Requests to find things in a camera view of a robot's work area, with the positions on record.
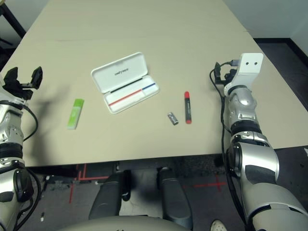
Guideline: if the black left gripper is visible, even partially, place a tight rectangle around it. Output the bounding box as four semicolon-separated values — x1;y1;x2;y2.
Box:
4;66;43;103

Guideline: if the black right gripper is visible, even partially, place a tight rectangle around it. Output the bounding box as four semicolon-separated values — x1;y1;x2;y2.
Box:
215;62;238;85

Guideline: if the red black marker pen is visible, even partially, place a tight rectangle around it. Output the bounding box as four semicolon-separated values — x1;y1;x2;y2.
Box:
184;91;193;125

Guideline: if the green white eraser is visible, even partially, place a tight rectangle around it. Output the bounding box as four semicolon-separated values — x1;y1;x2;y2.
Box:
66;98;85;130

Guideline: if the small silver black cylinder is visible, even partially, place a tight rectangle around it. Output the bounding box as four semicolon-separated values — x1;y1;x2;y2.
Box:
167;112;179;126

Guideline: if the white plastic pencil case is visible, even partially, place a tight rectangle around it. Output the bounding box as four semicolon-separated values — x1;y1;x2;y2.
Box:
90;51;161;115

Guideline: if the dark grey robot right leg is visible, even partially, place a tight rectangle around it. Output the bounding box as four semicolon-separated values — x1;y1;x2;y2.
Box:
156;167;193;229

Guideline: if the dark grey robot leg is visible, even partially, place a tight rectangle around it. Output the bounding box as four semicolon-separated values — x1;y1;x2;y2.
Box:
89;170;132;221
156;167;193;229

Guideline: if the dark grey robot left leg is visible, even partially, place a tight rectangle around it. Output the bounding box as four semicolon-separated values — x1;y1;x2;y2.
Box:
89;170;132;221

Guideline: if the white perforated shoe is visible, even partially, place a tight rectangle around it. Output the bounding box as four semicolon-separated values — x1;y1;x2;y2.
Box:
210;218;228;231

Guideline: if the beige robot torso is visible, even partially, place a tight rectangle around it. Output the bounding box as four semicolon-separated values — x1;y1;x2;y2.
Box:
57;218;183;231

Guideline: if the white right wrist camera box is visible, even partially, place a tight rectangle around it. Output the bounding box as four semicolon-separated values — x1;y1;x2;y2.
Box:
225;52;264;97

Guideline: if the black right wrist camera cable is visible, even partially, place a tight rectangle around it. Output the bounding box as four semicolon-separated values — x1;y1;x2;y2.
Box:
209;59;248;227

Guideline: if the black metal furniture frame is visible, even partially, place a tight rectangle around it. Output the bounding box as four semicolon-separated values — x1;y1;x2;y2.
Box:
0;4;26;49

